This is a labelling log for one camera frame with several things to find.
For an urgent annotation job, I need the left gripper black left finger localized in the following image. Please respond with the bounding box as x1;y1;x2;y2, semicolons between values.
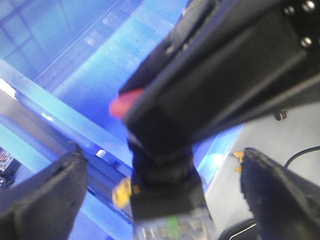
0;144;88;240

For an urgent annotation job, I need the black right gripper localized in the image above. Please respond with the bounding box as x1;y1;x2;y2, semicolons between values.
120;0;320;165

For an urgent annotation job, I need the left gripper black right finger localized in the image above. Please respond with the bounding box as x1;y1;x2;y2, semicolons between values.
240;147;320;240

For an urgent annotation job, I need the red mushroom push button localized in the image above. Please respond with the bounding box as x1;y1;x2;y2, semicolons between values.
109;88;217;240

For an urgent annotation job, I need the blue plastic crate left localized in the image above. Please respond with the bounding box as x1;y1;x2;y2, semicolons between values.
0;0;246;240

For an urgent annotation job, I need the black cable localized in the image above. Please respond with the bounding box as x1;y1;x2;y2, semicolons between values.
284;146;320;169

